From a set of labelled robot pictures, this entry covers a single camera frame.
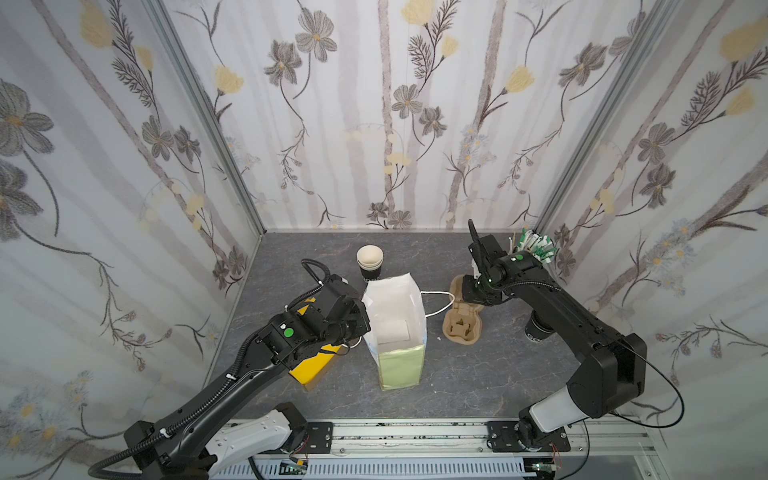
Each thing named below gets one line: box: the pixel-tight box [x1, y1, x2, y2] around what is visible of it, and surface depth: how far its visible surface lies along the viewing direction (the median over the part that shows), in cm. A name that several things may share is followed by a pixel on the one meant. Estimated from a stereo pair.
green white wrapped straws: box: [517, 226, 558, 264], surface depth 92 cm
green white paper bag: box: [361, 272, 427, 391], surface depth 78 cm
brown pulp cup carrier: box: [442, 274, 484, 345], surface depth 88 cm
